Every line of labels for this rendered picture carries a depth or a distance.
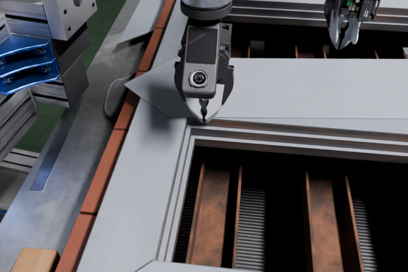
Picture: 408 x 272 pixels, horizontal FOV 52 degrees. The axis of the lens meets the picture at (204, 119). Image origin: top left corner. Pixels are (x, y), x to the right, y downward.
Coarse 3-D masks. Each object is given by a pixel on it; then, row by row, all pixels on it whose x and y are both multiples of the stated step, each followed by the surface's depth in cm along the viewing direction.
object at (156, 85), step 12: (156, 72) 80; (168, 72) 80; (144, 84) 77; (156, 84) 77; (168, 84) 77; (144, 96) 74; (156, 96) 74; (168, 96) 74; (156, 108) 72; (168, 108) 72
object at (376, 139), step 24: (240, 0) 103; (288, 24) 104; (312, 24) 103; (384, 24) 101; (192, 120) 71; (216, 120) 70; (240, 120) 70; (264, 120) 70; (288, 120) 70; (312, 120) 70; (336, 120) 70; (360, 120) 70; (384, 120) 70; (192, 144) 70; (216, 144) 72; (240, 144) 71; (264, 144) 71; (288, 144) 70; (312, 144) 70; (336, 144) 70; (360, 144) 69; (384, 144) 68; (168, 216) 58; (168, 240) 55
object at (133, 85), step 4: (140, 76) 79; (132, 80) 78; (136, 80) 78; (140, 80) 78; (124, 84) 77; (128, 84) 77; (132, 84) 77; (136, 84) 77; (128, 88) 76; (132, 88) 76; (136, 88) 76; (136, 92) 75
